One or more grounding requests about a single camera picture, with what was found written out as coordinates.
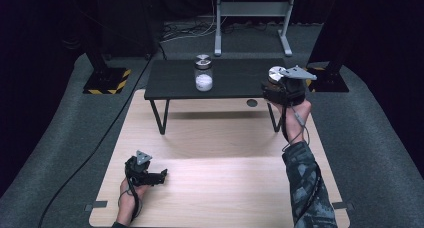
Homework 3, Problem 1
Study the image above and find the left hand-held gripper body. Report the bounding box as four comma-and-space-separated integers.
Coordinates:
124, 149, 161, 188

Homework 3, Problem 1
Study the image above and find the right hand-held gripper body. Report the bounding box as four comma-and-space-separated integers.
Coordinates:
275, 65, 318, 107

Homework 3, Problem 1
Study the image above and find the glass jar with white powder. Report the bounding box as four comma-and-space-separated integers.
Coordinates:
194, 53, 214, 93

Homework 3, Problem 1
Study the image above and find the black raised shelf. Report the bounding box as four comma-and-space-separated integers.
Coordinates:
143, 57, 292, 136

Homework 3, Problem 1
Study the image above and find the person's left hand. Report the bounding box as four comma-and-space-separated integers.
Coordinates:
115, 177, 152, 226

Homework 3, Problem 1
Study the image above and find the person's right hand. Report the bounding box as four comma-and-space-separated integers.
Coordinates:
271, 99, 313, 145

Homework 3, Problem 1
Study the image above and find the black stand with striped base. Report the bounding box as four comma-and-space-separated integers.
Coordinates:
305, 37, 351, 93
82, 51, 133, 96

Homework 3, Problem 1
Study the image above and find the left hand-held gripper cable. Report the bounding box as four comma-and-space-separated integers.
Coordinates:
118, 177, 144, 222

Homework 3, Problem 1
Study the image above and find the hand-held gripper cable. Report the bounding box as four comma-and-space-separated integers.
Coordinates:
118, 177, 144, 222
280, 103, 323, 228

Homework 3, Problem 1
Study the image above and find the right hand-held gripper cable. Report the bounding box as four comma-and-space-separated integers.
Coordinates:
280, 103, 323, 228

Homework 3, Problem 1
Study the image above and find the black floor cable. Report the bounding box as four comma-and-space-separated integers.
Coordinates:
38, 59, 153, 228

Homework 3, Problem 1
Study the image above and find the grey metal stand frame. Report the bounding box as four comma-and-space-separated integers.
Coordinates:
214, 0, 298, 58

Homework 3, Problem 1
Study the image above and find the bundle of floor cables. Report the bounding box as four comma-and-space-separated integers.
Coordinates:
159, 19, 268, 44

